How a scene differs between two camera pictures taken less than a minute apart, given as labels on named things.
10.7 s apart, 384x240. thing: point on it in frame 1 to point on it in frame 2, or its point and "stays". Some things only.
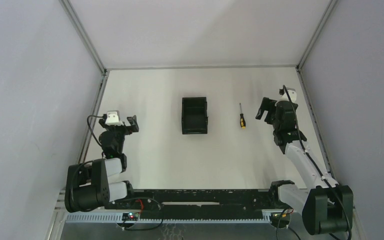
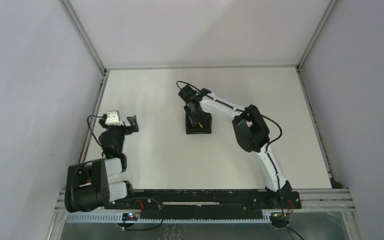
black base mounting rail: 196,204 stays
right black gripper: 272,112 to 198,127
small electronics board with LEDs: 130,216 stays
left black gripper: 122,128 stays
